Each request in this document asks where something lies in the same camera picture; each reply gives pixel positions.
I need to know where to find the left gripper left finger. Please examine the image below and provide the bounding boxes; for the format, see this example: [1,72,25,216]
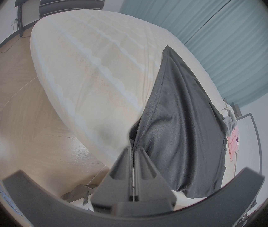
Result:
[91,147,134,212]

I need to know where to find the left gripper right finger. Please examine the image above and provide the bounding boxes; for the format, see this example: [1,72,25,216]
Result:
[134,148,177,210]

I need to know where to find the black trousers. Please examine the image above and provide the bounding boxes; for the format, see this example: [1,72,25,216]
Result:
[129,45,228,199]

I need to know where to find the bed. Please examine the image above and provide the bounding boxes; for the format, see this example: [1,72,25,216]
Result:
[30,10,261,207]

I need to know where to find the pink garment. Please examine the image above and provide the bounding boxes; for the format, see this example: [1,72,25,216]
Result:
[227,127,240,162]

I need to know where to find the grey garment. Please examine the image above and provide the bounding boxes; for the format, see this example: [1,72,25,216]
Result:
[222,109,237,137]

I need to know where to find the grey bedside table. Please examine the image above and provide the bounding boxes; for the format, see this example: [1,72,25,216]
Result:
[231,104,242,116]

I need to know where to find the blue-green curtain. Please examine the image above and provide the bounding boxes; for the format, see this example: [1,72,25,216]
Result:
[184,0,268,107]
[119,0,248,43]

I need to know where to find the black and white cabinet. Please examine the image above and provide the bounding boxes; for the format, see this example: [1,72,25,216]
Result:
[15,0,78,37]

